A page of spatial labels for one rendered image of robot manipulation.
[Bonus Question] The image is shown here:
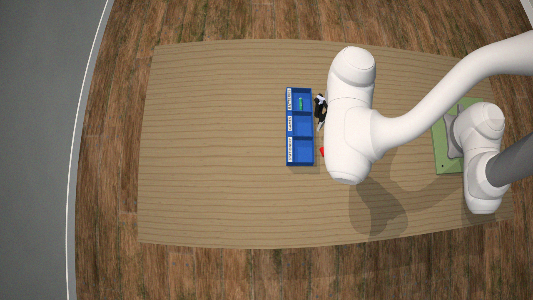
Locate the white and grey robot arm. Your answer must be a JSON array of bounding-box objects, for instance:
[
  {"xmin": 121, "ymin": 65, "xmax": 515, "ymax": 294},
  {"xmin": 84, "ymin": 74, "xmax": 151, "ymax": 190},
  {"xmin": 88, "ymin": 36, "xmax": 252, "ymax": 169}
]
[{"xmin": 324, "ymin": 30, "xmax": 533, "ymax": 214}]

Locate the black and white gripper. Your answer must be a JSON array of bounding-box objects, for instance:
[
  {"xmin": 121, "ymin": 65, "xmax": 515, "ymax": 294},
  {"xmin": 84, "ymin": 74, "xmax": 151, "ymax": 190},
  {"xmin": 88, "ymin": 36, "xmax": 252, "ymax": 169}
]
[{"xmin": 314, "ymin": 93, "xmax": 328, "ymax": 131}]

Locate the blue three-compartment bin rack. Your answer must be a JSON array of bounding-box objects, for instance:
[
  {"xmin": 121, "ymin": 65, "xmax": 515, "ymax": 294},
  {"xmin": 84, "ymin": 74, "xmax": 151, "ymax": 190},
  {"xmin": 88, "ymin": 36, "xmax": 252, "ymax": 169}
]
[{"xmin": 285, "ymin": 87, "xmax": 314, "ymax": 166}]

